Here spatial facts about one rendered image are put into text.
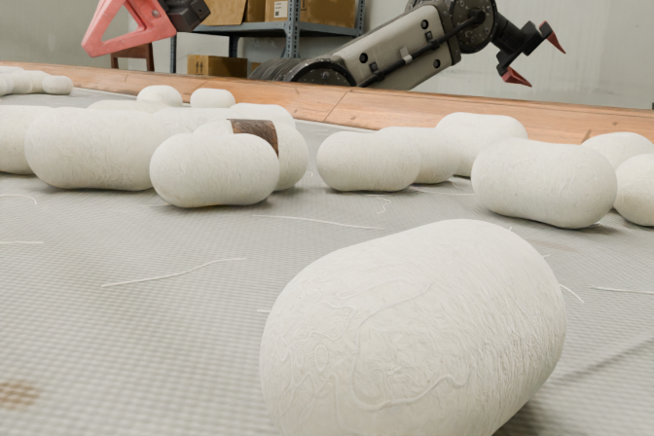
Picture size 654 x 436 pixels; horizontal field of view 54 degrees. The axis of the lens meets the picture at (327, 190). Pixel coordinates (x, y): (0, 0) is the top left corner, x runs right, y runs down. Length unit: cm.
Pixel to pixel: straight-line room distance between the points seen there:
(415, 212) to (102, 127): 8
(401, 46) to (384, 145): 73
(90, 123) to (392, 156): 8
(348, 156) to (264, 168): 3
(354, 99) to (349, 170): 26
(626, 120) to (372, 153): 18
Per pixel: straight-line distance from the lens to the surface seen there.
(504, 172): 16
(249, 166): 15
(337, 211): 16
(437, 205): 18
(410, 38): 92
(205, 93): 46
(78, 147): 17
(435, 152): 21
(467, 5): 101
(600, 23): 245
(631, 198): 17
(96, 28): 61
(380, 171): 18
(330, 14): 295
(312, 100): 46
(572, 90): 248
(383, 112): 41
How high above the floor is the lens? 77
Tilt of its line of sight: 10 degrees down
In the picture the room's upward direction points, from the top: 3 degrees clockwise
